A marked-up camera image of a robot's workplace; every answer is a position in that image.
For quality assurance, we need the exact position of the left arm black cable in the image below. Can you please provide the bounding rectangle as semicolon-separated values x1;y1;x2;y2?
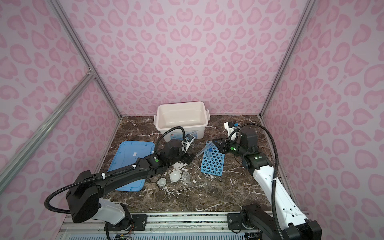
44;125;187;215

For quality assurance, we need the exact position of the black wire ring stand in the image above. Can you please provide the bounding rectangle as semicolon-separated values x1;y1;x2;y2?
146;174;163;184

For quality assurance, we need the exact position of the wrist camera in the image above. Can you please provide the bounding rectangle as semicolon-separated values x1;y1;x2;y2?
224;121;239;141
182;134;195;154

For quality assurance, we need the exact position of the blue plastic box lid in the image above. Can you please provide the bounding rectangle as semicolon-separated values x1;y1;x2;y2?
107;140;156;193

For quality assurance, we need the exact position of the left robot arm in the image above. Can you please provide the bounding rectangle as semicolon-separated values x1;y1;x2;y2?
66;140;195;224

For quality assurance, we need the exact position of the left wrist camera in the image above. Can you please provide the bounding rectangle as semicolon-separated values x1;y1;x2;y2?
182;134;195;154

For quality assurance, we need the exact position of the small white crucible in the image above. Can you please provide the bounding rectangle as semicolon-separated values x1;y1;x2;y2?
157;178;167;188

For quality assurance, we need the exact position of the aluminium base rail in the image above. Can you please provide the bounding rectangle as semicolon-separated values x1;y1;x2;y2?
56;212;260;240

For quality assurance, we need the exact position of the white plastic storage box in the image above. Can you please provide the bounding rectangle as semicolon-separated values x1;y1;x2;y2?
154;102;211;140

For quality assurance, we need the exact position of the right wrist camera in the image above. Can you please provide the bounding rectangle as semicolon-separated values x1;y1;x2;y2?
224;121;239;141

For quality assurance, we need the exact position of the blue test tube rack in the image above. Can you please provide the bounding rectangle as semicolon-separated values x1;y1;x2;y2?
201;145;225;176

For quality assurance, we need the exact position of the diagonal aluminium frame bar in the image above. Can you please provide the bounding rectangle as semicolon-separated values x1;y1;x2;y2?
1;71;95;193

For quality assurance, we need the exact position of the right aluminium corner post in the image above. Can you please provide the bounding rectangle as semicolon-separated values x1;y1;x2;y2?
259;0;318;119

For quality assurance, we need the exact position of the aluminium corner frame post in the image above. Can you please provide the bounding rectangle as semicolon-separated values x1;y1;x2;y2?
47;0;123;120

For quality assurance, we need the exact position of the white evaporating dish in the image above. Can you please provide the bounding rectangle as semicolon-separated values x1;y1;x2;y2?
169;171;182;183

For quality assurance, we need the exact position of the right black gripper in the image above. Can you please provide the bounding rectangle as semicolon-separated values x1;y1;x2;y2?
211;137;248;158

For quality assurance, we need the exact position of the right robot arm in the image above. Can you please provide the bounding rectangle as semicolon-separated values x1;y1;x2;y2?
212;124;322;240

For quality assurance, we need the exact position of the clear glass beaker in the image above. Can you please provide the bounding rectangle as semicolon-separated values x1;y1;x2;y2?
182;171;191;184

